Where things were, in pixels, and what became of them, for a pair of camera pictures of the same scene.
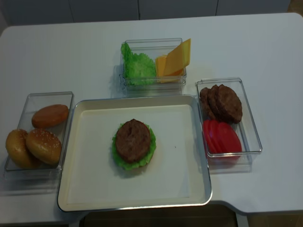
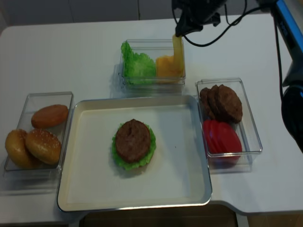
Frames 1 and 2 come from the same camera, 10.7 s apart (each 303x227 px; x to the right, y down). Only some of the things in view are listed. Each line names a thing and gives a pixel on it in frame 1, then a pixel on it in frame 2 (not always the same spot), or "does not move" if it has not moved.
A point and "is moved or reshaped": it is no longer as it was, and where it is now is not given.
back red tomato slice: [209, 132] does not move
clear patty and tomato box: [230, 135] does not move
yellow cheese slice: [176, 60] is moved or reshaped
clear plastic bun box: [38, 150] does not move
